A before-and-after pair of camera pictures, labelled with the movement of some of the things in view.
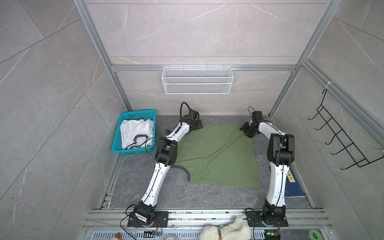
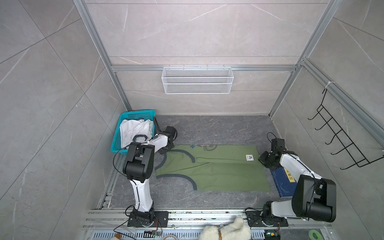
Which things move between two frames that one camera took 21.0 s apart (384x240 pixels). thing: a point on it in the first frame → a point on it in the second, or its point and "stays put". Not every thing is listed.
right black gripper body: (249, 130) → (266, 158)
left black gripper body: (198, 124) → (163, 151)
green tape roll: (314, 235) stays put
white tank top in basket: (136, 133) stays put
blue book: (292, 188) stays put
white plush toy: (237, 230) stays put
